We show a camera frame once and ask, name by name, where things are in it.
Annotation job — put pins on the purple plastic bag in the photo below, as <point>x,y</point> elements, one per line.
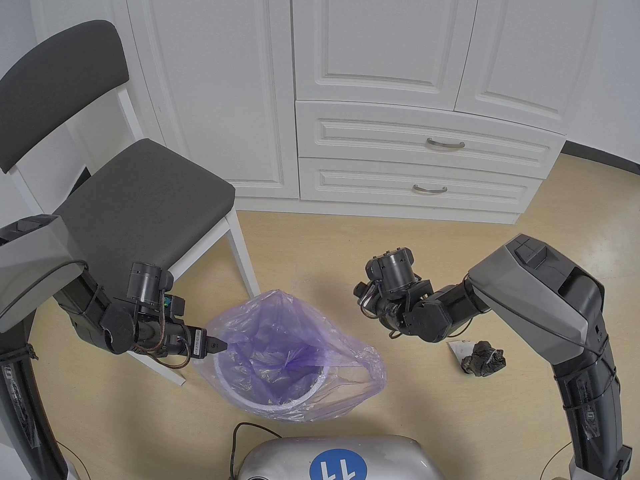
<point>345,368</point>

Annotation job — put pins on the crumpled black plastic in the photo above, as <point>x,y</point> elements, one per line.
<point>484,359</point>

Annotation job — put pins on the white chair with grey cushions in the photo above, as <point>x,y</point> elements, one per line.
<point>150,203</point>

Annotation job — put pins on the white trash bin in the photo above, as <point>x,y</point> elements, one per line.
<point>260,404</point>

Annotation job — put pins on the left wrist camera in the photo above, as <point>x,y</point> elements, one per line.
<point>176,307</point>

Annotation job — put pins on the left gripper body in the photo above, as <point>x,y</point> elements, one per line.
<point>170,339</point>

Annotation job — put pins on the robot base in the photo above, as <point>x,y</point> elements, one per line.
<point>340,460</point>

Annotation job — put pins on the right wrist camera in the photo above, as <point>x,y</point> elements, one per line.
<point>364,293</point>

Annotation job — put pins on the white wardrobe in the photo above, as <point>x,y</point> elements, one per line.
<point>380,68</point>

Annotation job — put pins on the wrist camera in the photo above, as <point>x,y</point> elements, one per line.
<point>364,293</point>
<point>176,307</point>

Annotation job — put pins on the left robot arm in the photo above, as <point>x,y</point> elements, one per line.
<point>40,263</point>

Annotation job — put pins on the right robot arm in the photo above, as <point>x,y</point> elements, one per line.
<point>535,288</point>

